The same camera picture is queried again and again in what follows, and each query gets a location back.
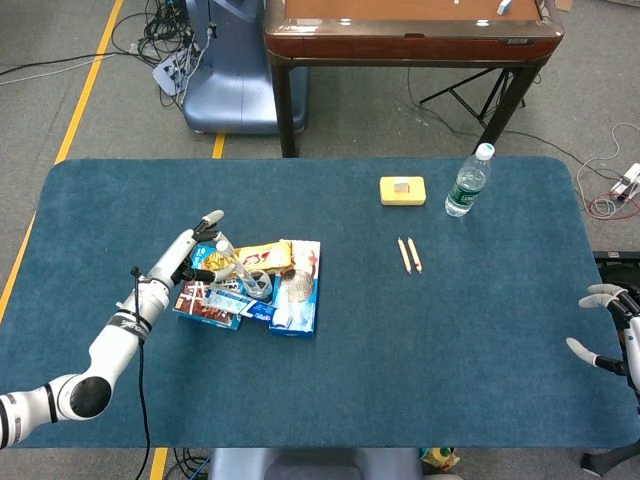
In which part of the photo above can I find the black floor cable bundle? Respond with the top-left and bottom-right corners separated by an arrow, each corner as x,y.
112,0 -> 201,111

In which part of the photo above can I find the clear water bottle green label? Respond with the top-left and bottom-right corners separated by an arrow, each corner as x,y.
444,142 -> 496,218

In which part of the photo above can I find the yellow foil snack packet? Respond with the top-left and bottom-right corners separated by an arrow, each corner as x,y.
204,239 -> 294,275

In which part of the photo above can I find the white power strip red switch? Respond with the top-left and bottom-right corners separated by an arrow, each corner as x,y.
609,162 -> 640,201

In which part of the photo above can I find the blue white toothpaste tube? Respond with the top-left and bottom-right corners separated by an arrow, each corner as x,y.
202,287 -> 279,326

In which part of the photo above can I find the small clear bottle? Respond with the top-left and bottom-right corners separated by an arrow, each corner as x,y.
214,238 -> 266,297

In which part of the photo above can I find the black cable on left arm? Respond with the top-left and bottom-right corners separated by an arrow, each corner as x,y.
129,266 -> 153,480

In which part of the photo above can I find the blue Oreo cookie box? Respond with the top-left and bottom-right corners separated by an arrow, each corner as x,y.
268,240 -> 322,340

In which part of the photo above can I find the white floor cable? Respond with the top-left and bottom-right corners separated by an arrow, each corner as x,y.
575,122 -> 640,214

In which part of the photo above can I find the blue cookie box brown picture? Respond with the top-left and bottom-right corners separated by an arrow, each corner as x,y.
172,244 -> 245,332

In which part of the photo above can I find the blue grey robot torso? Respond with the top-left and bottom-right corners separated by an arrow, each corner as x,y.
207,447 -> 424,480

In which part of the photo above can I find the yellow green toy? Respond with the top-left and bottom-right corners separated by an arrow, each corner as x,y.
418,446 -> 460,474

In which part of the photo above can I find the yellow sponge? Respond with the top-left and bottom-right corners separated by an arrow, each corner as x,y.
379,175 -> 429,207

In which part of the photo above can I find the red floor cable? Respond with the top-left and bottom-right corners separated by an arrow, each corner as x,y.
588,193 -> 640,220

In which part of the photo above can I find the brown wooden mahjong table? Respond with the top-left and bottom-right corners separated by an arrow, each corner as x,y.
263,0 -> 565,159

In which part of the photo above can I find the black stand foot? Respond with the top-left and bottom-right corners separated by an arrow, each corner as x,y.
581,442 -> 640,476

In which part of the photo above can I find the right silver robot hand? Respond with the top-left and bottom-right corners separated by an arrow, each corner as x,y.
565,283 -> 640,396

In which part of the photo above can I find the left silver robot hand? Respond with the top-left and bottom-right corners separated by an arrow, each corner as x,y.
144,209 -> 236,290

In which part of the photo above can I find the black equipment frame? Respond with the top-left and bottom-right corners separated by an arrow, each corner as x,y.
592,249 -> 640,289

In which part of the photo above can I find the grey floor power strip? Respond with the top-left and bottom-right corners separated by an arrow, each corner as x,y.
152,52 -> 189,97

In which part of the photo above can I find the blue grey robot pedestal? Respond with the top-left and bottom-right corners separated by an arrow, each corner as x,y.
182,0 -> 309,135

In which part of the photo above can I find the blue felt table cover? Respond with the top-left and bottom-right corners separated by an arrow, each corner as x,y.
0,157 -> 640,450

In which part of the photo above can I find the black tripod stand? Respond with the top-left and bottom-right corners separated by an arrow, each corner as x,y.
418,67 -> 527,126

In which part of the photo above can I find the clear glass jar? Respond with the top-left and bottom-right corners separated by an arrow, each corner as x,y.
243,269 -> 275,304

